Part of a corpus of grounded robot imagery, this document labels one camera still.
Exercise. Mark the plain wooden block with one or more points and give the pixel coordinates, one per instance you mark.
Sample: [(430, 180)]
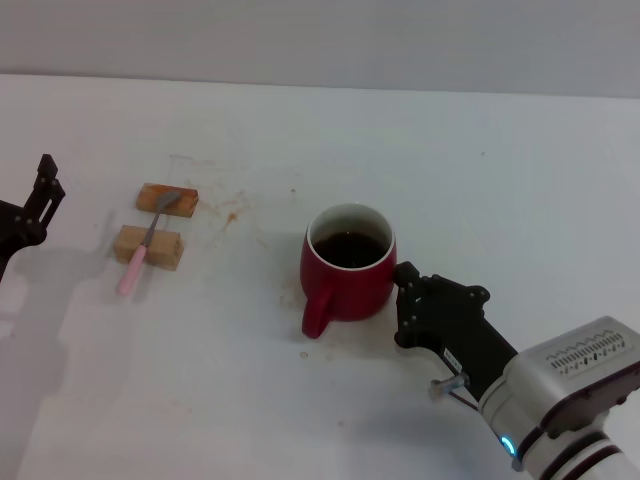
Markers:
[(165, 250)]

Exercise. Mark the red ceramic cup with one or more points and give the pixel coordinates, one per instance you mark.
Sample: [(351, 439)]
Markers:
[(350, 295)]

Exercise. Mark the dark coffee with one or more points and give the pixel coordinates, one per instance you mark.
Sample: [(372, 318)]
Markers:
[(350, 247)]

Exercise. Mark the stained wooden block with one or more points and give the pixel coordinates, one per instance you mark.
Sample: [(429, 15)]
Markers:
[(187, 202)]

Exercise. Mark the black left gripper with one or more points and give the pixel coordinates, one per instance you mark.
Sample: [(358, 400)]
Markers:
[(15, 227)]

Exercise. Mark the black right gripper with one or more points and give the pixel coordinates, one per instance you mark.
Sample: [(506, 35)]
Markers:
[(460, 340)]

